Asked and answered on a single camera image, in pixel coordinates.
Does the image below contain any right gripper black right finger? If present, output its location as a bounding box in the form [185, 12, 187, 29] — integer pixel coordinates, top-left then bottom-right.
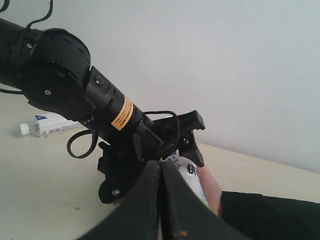
[159, 161, 247, 240]

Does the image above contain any blue-white label water bottle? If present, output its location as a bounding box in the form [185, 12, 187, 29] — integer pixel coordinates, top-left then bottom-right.
[19, 112, 82, 138]

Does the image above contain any lime label clear bottle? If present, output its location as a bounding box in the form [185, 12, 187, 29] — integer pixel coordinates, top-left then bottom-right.
[162, 150, 210, 208]

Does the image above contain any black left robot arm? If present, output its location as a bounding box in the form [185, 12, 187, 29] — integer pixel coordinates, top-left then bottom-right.
[0, 19, 205, 204]

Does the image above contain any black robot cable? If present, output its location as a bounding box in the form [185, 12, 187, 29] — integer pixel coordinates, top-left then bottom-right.
[0, 0, 181, 159]

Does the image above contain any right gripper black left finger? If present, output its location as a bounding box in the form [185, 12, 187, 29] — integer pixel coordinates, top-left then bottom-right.
[84, 161, 161, 240]

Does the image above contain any person's open right hand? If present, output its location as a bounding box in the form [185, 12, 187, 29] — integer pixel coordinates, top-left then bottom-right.
[197, 166, 222, 217]

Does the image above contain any black sleeved right forearm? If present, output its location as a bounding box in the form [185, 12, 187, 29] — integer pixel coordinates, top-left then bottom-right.
[220, 191, 320, 240]

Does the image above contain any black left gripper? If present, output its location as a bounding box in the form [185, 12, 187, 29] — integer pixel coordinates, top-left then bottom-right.
[97, 110, 205, 204]

